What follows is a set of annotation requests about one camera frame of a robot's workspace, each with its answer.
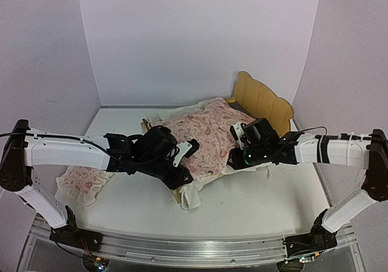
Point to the wooden pet bed frame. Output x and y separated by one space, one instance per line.
259 101

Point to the aluminium front rail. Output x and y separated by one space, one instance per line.
194 253

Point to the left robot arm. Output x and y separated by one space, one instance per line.
26 148

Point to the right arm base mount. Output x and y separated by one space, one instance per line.
309 243

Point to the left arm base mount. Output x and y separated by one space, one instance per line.
87 240

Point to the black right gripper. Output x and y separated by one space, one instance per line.
237 162

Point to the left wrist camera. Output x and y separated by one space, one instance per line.
158 143

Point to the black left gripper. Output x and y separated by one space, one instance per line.
182 175

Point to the pink ruffled unicorn pillow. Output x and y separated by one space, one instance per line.
81 185

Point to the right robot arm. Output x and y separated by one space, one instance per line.
364 151

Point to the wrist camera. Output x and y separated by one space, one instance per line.
237 131
158 143

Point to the pink unicorn print blanket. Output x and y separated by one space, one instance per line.
209 123

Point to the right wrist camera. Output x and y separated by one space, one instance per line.
237 131

